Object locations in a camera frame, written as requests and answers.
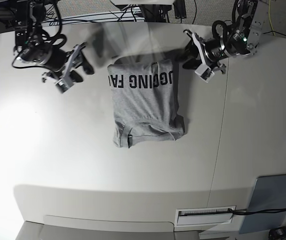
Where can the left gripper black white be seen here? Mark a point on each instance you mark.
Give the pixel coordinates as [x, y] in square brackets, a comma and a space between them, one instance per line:
[200, 51]

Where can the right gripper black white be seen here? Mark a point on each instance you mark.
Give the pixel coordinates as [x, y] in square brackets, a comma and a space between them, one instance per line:
[67, 65]

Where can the grey T-shirt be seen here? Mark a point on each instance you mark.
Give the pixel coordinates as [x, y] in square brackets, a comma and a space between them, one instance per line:
[145, 105]

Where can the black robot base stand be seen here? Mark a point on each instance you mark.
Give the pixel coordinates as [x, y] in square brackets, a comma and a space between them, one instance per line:
[156, 13]

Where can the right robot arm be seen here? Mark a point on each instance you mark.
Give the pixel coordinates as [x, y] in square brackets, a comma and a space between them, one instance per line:
[37, 48]

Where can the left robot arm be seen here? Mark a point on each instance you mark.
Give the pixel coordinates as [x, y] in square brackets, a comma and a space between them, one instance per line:
[239, 38]

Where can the blue-grey tablet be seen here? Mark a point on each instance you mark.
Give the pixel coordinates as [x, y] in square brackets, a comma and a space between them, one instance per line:
[269, 193]

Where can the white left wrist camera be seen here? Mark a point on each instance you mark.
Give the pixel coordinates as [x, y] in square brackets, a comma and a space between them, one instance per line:
[204, 72]

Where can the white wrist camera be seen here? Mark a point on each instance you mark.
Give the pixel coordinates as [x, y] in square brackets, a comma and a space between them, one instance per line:
[64, 84]
[204, 72]

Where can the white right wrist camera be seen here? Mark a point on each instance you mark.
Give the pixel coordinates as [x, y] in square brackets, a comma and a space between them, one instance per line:
[64, 84]

